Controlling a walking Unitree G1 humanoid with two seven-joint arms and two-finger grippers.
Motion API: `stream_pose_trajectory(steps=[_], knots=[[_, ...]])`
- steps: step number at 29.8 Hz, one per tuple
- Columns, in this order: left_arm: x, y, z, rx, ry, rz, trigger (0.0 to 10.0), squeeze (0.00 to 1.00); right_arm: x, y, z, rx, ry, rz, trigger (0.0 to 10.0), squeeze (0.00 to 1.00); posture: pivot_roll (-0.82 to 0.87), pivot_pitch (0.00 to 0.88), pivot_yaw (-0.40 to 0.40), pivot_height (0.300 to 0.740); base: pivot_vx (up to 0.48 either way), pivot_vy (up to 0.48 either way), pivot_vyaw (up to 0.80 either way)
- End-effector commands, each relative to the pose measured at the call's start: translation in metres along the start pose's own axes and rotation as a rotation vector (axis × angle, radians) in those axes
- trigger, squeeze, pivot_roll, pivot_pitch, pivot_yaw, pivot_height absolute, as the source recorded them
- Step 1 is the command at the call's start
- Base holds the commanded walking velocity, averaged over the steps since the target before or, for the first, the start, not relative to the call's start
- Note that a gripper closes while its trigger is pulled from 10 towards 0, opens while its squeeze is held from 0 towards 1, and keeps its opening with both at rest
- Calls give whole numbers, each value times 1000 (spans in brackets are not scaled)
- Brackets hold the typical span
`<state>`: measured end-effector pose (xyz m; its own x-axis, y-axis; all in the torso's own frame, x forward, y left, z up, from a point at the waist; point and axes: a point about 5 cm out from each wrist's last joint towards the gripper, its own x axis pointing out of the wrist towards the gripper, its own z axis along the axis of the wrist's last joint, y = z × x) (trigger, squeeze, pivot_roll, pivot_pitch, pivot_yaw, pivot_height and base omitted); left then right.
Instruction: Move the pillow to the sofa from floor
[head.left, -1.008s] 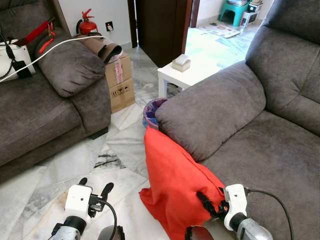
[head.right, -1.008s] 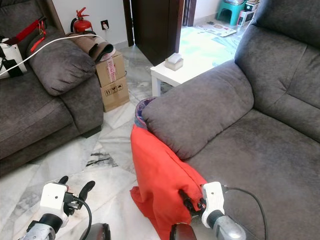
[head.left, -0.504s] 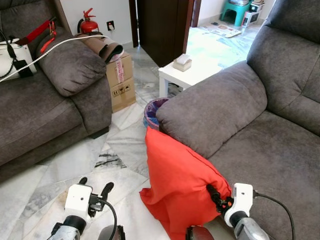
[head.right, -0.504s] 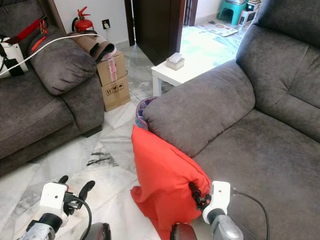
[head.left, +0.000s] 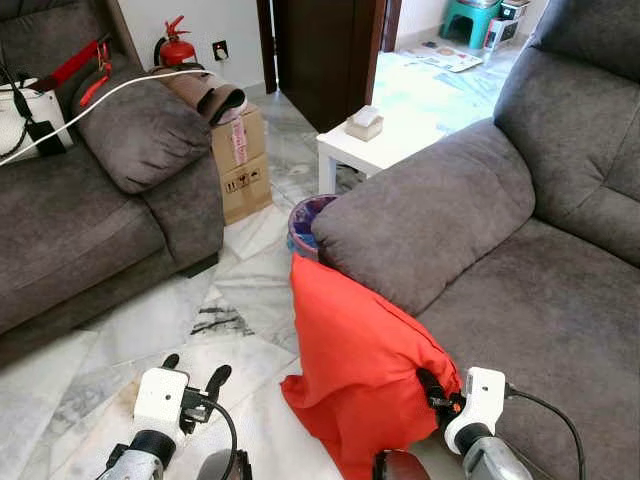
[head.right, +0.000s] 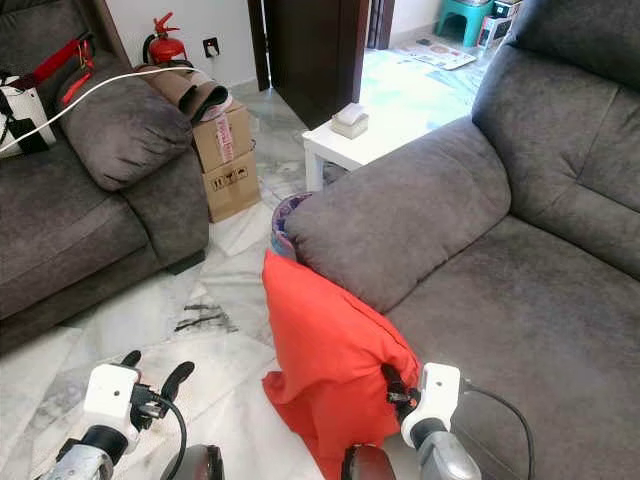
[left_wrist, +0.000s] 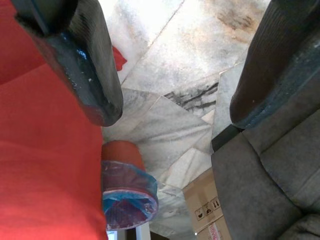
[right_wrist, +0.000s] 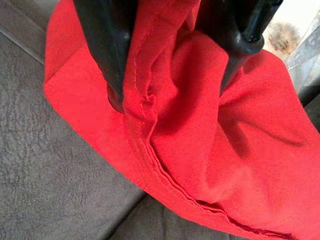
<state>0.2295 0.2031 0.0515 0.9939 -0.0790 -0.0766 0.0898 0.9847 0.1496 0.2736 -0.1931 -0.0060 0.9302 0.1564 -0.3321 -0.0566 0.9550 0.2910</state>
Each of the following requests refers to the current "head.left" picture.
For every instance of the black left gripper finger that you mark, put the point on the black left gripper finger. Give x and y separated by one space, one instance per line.
218 381
171 361

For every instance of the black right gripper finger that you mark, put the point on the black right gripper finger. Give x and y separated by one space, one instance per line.
429 384

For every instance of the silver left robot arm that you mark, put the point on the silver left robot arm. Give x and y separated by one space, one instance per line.
130 468

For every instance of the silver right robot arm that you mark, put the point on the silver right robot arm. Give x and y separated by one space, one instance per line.
490 460

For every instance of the grey fabric sofa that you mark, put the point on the grey fabric sofa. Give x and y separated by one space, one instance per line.
520 300
80 230

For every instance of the dark right robot knee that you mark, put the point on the dark right robot knee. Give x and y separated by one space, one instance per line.
400 466

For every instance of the purple basket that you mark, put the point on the purple basket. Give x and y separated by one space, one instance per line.
300 225

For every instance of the cardboard box with black symbols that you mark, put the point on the cardboard box with black symbols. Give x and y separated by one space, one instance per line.
246 192

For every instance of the cardboard box with pink tape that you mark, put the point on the cardboard box with pink tape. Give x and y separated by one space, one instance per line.
238 140

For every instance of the white side table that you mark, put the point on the white side table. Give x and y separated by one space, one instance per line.
385 150

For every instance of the beige tissue box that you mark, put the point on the beige tissue box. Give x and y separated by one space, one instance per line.
364 125

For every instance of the brown rolled mat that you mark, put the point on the brown rolled mat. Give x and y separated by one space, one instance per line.
205 92

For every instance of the white device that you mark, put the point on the white device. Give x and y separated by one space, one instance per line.
25 110

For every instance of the red fire extinguisher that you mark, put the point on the red fire extinguisher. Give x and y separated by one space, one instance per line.
178 48

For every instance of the newspaper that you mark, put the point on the newspaper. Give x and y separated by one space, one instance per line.
440 57

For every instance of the dark wooden door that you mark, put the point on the dark wooden door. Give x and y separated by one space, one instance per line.
325 60

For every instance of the green plastic stool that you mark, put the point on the green plastic stool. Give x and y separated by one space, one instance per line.
468 20

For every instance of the white carton box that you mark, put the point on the white carton box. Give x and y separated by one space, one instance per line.
505 25

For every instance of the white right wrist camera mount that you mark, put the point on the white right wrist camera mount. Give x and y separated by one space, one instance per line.
482 395

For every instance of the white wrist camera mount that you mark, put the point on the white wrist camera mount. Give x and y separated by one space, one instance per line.
482 395
160 398

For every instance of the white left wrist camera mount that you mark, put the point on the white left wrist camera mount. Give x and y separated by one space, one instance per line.
160 398

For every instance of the black wall socket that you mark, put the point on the black wall socket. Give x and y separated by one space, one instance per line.
220 49

